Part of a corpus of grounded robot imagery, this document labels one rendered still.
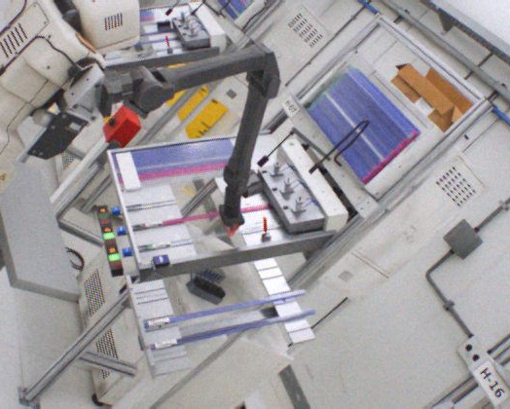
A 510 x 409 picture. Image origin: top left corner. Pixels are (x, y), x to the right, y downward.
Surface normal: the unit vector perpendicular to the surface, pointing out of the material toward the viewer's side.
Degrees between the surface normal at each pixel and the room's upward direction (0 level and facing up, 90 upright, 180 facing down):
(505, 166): 90
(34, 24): 82
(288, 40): 90
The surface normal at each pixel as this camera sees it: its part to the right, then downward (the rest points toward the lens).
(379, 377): -0.64, -0.41
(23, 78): 0.53, 0.72
